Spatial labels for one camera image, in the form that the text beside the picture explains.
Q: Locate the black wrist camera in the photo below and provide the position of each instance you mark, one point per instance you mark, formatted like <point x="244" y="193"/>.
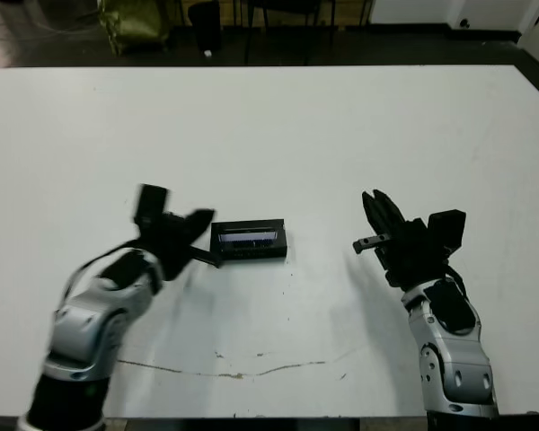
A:
<point x="152" y="202"/>
<point x="447" y="229"/>

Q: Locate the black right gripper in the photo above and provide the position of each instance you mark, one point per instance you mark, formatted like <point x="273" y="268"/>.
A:
<point x="411" y="251"/>

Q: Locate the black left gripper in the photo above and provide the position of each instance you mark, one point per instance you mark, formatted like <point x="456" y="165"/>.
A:
<point x="173" y="247"/>

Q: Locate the black waste bin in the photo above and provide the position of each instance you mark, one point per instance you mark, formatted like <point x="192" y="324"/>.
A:
<point x="204" y="27"/>

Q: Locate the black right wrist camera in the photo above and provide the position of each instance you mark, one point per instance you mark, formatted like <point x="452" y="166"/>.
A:
<point x="447" y="229"/>

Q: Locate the black printed box lid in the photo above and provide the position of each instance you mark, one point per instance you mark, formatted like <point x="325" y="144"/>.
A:
<point x="249" y="240"/>

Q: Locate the olive green bag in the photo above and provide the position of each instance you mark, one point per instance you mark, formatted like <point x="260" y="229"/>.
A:
<point x="132" y="24"/>

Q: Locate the black chair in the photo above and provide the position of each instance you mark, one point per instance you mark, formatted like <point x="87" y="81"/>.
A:
<point x="283" y="9"/>

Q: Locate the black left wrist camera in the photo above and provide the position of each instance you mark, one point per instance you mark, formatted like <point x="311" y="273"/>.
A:
<point x="152" y="202"/>

